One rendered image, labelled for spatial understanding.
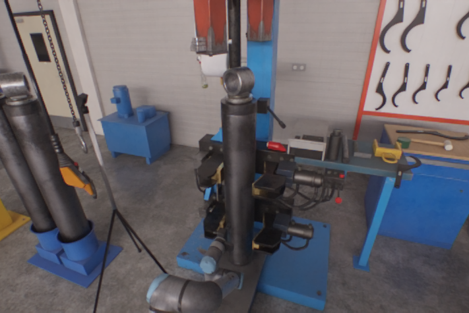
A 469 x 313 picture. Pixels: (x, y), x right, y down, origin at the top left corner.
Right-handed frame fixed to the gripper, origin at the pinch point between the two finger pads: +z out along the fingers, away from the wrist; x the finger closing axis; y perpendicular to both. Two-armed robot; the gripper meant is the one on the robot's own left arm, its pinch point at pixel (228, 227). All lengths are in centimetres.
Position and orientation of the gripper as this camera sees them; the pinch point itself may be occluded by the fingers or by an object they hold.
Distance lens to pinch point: 175.9
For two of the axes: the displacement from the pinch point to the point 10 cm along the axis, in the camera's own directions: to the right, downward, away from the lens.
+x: 0.2, 8.8, 4.8
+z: 3.4, -4.5, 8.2
